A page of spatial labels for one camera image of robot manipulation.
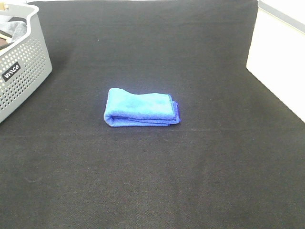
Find brown and yellow cloth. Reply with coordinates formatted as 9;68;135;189
0;31;12;50

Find white plastic storage box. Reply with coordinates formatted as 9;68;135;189
246;0;305;120

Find black tablecloth mat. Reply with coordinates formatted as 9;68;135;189
0;0;305;229

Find blue microfiber towel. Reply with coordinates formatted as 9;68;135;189
103;88;181;127

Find grey towel in basket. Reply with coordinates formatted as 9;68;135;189
0;21;27;42

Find grey perforated plastic basket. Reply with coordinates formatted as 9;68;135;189
0;3;52;121

